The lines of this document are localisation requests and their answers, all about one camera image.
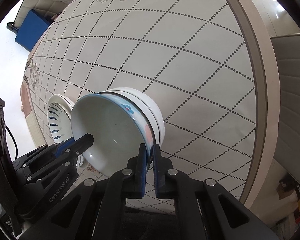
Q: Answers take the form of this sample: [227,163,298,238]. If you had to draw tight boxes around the blue folded mat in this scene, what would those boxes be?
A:
[15,9,51,52]

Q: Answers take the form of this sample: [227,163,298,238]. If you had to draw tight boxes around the white bowl pink flowers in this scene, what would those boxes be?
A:
[107,87,165,147]

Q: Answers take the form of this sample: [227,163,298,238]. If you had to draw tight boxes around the blue leaf pattern plate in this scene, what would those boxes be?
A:
[47,103,72,143]

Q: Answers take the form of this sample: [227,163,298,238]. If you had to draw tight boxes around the grey office chair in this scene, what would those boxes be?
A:
[271,34,300,184]

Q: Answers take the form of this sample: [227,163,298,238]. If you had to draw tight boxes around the floral diamond pattern tablecloth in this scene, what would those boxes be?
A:
[20,0,273,215]

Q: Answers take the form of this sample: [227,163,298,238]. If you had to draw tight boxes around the white plate grey flowers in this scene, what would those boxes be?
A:
[46,93,77,167]

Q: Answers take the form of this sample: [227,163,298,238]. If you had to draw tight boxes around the cream padded chair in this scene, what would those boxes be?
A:
[6,0,73,34]

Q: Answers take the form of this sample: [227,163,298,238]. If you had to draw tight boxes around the white bowl black rim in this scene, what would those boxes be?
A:
[110,89,161,147]

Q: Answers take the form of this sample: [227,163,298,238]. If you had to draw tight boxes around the white bowl blue rim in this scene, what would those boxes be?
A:
[71,93,155,177]

